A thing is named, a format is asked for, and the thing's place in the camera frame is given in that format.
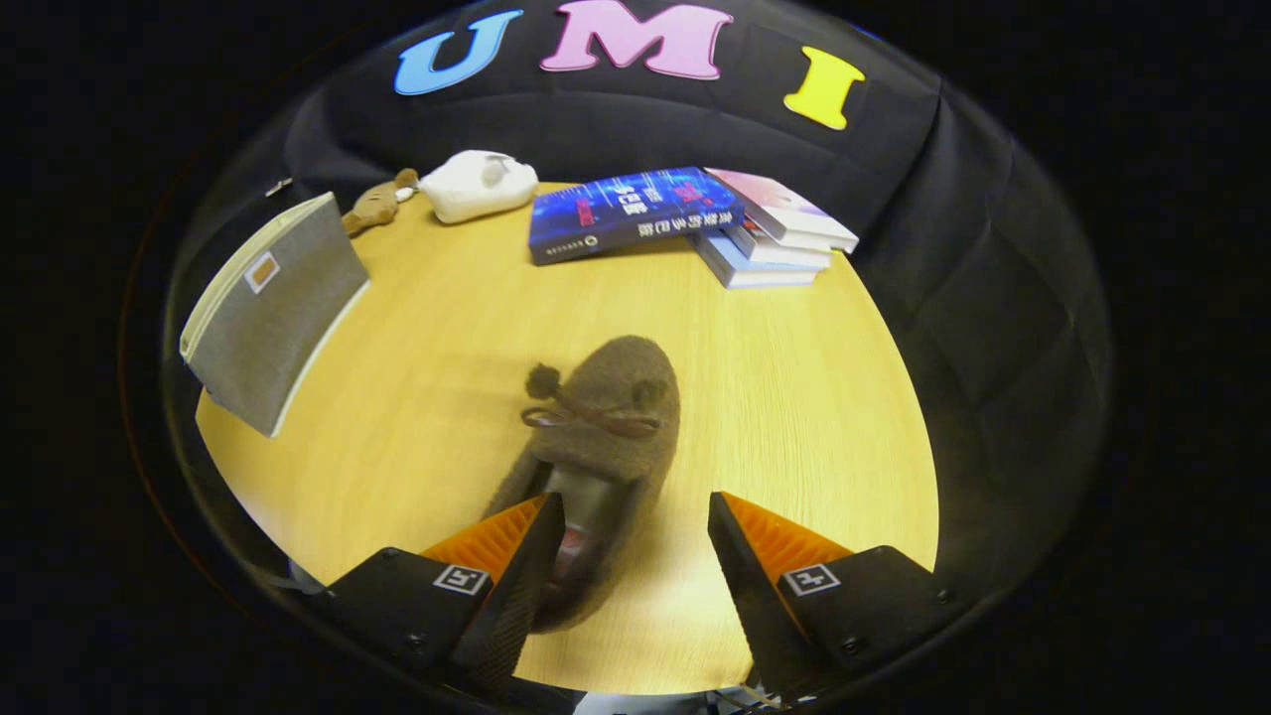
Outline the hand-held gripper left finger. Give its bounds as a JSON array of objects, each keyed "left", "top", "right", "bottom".
[{"left": 313, "top": 493, "right": 566, "bottom": 691}]

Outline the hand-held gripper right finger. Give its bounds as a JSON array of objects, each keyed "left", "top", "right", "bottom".
[{"left": 707, "top": 492, "right": 964, "bottom": 698}]

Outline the brown fuzzy shoe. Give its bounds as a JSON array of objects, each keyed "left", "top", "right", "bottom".
[{"left": 482, "top": 335, "right": 682, "bottom": 634}]

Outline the grey fabric storage box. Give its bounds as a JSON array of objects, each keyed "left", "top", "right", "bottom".
[{"left": 179, "top": 192, "right": 371, "bottom": 439}]

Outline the thin white book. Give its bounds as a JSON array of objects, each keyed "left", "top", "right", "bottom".
[{"left": 730, "top": 220, "right": 833, "bottom": 271}]

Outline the black backdrop cloth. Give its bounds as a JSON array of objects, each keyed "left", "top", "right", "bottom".
[{"left": 164, "top": 0, "right": 1113, "bottom": 597}]

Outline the pink and white book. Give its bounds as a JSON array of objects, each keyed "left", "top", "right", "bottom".
[{"left": 707, "top": 167, "right": 860, "bottom": 254}]

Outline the dark blue book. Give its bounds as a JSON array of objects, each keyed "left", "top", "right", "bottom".
[{"left": 528, "top": 167, "right": 746, "bottom": 266}]

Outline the white plush toy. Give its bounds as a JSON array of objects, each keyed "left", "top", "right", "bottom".
[{"left": 417, "top": 149, "right": 540, "bottom": 225}]

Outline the brown plush toy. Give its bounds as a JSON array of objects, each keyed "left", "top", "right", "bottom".
[{"left": 343, "top": 168, "right": 420, "bottom": 238}]

